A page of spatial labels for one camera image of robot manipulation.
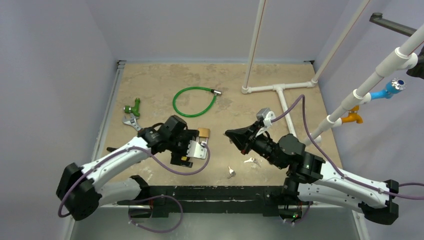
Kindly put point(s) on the large brass padlock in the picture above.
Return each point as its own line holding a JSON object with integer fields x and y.
{"x": 203, "y": 136}

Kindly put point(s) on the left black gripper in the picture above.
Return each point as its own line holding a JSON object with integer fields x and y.
{"x": 176, "y": 158}

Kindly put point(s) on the black overhead bar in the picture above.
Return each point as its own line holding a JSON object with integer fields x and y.
{"x": 377, "y": 18}

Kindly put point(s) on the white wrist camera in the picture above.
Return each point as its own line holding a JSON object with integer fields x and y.
{"x": 197, "y": 150}
{"x": 265, "y": 117}

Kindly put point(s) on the black pliers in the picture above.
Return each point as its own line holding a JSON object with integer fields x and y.
{"x": 111, "y": 149}

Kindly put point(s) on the white pvc pipe frame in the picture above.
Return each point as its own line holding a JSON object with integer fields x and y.
{"x": 401, "y": 58}

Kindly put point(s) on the blue faucet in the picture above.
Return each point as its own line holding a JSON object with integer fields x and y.
{"x": 393, "y": 87}

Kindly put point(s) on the green hose nozzle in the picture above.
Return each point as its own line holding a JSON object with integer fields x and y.
{"x": 135, "y": 110}

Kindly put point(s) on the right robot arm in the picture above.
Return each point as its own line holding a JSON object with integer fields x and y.
{"x": 310, "y": 178}

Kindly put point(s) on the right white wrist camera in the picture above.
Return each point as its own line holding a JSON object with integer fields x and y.
{"x": 265, "y": 117}

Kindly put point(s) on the orange faucet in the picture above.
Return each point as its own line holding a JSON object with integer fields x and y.
{"x": 352, "y": 116}

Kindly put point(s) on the green cable lock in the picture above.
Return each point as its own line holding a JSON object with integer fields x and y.
{"x": 194, "y": 101}

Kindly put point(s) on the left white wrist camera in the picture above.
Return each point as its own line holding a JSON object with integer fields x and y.
{"x": 197, "y": 150}

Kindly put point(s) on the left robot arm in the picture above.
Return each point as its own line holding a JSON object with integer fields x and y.
{"x": 82, "y": 189}

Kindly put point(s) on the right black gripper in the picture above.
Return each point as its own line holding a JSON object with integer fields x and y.
{"x": 249, "y": 141}

